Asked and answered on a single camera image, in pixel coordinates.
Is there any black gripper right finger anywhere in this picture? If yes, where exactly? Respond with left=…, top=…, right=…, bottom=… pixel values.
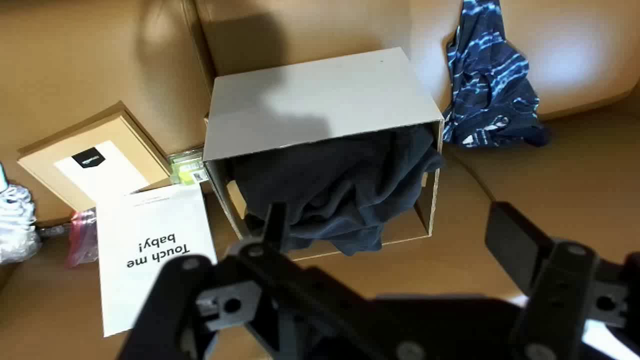
left=483, top=202, right=640, bottom=360

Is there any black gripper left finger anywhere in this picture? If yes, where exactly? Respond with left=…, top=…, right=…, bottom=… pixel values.
left=117, top=205, right=373, bottom=360

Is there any white cardboard box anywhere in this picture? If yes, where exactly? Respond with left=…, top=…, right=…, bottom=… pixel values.
left=204, top=48, right=443, bottom=239

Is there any white Touch me baby bag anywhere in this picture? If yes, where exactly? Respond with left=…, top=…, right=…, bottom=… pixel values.
left=95, top=187, right=218, bottom=339

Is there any green small packet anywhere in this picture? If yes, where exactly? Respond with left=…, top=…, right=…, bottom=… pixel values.
left=170, top=151, right=207, bottom=185

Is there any pink plastic packet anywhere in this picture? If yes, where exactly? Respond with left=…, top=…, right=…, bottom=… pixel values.
left=66, top=211, right=98, bottom=269

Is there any blue patterned cloth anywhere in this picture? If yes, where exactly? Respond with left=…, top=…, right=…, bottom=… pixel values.
left=443, top=0, right=550, bottom=149

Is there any brown cardboard envelope package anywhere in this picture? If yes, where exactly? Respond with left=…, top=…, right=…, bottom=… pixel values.
left=17, top=102, right=170, bottom=212

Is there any white crumpled cloth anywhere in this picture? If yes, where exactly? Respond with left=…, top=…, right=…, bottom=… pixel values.
left=0, top=164, right=40, bottom=265

